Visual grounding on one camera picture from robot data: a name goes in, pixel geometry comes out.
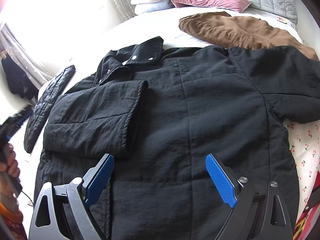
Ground black padded jacket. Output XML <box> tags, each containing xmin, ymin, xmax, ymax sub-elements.
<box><xmin>35</xmin><ymin>37</ymin><xmax>319</xmax><ymax>239</ymax></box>

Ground dark clothes hanging by window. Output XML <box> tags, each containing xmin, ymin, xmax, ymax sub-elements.
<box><xmin>1</xmin><ymin>55</ymin><xmax>39</xmax><ymax>100</ymax></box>

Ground person's left hand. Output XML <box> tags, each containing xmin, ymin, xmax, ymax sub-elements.
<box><xmin>0</xmin><ymin>143</ymin><xmax>20</xmax><ymax>178</ymax></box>

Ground red plastic stool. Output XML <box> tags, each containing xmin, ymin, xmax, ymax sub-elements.
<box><xmin>293</xmin><ymin>172</ymin><xmax>319</xmax><ymax>239</ymax></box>

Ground black quilted garment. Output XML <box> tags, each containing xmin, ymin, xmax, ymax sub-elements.
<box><xmin>24</xmin><ymin>65</ymin><xmax>76</xmax><ymax>154</ymax></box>

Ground brown fleece blanket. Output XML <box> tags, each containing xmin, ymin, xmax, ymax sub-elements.
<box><xmin>178</xmin><ymin>11</ymin><xmax>319</xmax><ymax>60</ymax></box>

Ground light grey bed sheet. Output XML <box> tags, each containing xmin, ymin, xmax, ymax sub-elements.
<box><xmin>37</xmin><ymin>4</ymin><xmax>304</xmax><ymax>100</ymax></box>

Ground orange white small box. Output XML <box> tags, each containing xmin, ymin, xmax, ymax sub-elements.
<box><xmin>276</xmin><ymin>16</ymin><xmax>290</xmax><ymax>24</ymax></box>

